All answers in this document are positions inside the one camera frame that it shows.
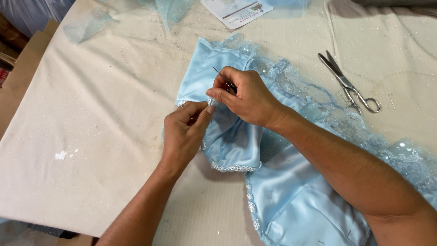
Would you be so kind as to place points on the person's left hand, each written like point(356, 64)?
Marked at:
point(182, 136)

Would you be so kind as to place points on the person's right hand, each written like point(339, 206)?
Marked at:
point(251, 99)

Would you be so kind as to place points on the small metal thread snips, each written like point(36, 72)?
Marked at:
point(225, 80)

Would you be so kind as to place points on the light blue satin dress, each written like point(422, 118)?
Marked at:
point(290, 164)

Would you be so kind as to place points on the cream table cover cloth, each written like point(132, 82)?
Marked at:
point(102, 119)

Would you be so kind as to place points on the printed white paper sheet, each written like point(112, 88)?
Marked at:
point(237, 11)

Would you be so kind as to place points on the silver metal scissors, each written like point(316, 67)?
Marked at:
point(348, 85)

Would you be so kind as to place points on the light blue tulle fabric piece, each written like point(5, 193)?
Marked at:
point(170, 10)

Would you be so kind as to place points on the white crumb bits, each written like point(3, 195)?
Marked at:
point(61, 155)

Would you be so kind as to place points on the silver sewing pin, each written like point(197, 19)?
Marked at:
point(392, 101)

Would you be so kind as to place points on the light blue glitter tulle scrap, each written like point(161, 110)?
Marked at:
point(87, 25)

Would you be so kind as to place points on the brown cardboard sheet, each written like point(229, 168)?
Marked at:
point(20, 75)

